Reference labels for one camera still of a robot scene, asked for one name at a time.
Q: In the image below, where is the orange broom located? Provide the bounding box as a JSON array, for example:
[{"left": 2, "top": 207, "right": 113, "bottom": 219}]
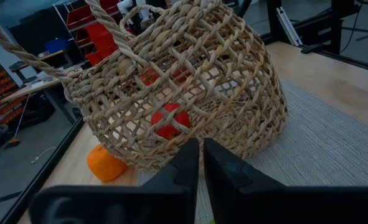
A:
[{"left": 4, "top": 92, "right": 32, "bottom": 149}]

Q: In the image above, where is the black cabinet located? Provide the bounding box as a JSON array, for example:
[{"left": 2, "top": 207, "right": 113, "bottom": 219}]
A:
[{"left": 7, "top": 14, "right": 71, "bottom": 68}]

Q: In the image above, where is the red bell pepper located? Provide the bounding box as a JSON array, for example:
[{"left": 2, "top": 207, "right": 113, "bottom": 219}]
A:
[{"left": 172, "top": 67, "right": 191, "bottom": 84}]

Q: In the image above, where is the grey woven placemat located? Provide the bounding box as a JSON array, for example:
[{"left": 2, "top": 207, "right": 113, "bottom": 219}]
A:
[{"left": 136, "top": 79, "right": 368, "bottom": 224}]

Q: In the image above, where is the blue plastic storage bin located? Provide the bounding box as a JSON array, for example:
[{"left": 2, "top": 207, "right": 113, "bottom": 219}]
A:
[{"left": 44, "top": 37, "right": 70, "bottom": 54}]

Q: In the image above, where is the person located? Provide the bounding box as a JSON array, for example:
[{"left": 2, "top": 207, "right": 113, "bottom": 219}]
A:
[{"left": 116, "top": 0, "right": 172, "bottom": 32}]

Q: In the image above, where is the black equipment stand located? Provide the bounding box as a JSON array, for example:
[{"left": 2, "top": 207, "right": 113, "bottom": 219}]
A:
[{"left": 292, "top": 0, "right": 368, "bottom": 55}]

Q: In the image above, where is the red pomegranate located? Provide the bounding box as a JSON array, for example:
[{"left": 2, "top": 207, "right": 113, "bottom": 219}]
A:
[{"left": 139, "top": 68, "right": 160, "bottom": 86}]

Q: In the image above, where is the red tomato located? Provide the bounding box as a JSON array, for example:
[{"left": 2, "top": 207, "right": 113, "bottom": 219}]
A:
[{"left": 150, "top": 102, "right": 191, "bottom": 141}]

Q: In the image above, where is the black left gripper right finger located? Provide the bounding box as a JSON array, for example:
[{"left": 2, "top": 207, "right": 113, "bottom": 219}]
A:
[{"left": 204, "top": 138, "right": 368, "bottom": 224}]

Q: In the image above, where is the woven straw basket with handles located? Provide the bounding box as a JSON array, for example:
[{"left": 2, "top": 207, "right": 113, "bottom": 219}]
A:
[{"left": 0, "top": 0, "right": 290, "bottom": 172}]

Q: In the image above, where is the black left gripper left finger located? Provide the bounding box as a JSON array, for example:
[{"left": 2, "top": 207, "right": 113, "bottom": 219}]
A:
[{"left": 29, "top": 138, "right": 200, "bottom": 224}]

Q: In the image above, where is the orange bell pepper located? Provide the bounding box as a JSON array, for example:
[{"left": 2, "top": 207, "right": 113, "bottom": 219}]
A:
[{"left": 86, "top": 144, "right": 130, "bottom": 183}]

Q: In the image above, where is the red plastic storage bin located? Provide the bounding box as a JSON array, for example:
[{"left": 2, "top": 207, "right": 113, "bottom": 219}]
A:
[
  {"left": 98, "top": 0, "right": 121, "bottom": 15},
  {"left": 66, "top": 4, "right": 95, "bottom": 30},
  {"left": 84, "top": 44, "right": 120, "bottom": 67},
  {"left": 92, "top": 32, "right": 118, "bottom": 52},
  {"left": 83, "top": 21, "right": 110, "bottom": 40}
]

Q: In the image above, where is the white floor cable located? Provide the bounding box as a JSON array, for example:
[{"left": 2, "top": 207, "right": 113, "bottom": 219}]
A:
[{"left": 31, "top": 146, "right": 57, "bottom": 165}]

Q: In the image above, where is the grey aluminium bar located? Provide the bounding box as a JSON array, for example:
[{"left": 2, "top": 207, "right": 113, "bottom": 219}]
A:
[{"left": 275, "top": 6, "right": 303, "bottom": 47}]

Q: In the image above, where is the wooden work table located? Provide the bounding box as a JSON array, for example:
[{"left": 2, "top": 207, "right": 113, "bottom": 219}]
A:
[{"left": 0, "top": 68, "right": 85, "bottom": 125}]

